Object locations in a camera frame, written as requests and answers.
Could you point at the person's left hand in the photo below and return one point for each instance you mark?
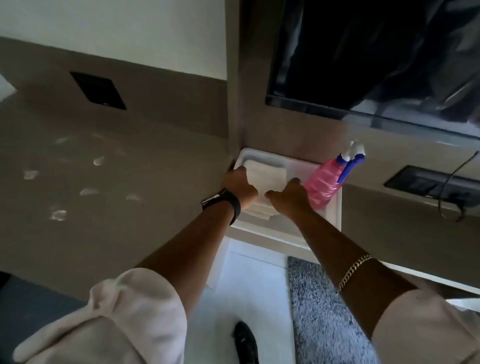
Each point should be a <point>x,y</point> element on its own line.
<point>240,185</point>

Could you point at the black shoe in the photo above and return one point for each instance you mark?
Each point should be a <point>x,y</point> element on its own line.
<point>245,343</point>

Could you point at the white cloth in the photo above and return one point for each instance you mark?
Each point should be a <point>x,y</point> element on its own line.
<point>268,178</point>

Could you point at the person's right hand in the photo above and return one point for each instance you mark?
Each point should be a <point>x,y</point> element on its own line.
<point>294,202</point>

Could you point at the white right shirt sleeve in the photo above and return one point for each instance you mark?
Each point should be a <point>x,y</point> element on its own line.
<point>427,330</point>

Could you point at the grey shaggy rug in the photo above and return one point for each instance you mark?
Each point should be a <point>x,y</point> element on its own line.
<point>322,318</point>

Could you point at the white left shirt sleeve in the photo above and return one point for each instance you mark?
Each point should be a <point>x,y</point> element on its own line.
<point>123,318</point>

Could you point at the person's left fingers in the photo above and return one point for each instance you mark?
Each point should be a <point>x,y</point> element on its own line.
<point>238,171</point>

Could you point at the person's right forearm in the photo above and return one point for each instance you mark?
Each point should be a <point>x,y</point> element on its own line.
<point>337,258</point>

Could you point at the pink spray bottle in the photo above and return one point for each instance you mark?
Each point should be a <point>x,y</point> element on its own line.
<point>324,183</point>

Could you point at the black flat screen television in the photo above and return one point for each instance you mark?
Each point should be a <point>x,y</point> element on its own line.
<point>356,52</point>

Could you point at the white shirt sleeve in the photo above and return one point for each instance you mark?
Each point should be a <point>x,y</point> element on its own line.
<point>123,318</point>
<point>427,330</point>

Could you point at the person's right thumb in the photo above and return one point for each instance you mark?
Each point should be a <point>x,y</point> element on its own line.
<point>275,194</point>

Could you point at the white plastic tray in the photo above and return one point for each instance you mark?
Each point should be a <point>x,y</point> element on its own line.
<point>292,225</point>

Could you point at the person's left forearm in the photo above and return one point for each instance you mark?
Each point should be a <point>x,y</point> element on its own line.
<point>187,255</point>

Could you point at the black wall socket panel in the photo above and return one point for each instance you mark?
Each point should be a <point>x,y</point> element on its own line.
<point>420,183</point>
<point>98,90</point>

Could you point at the black wristwatch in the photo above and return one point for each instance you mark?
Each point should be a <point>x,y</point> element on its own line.
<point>233,208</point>

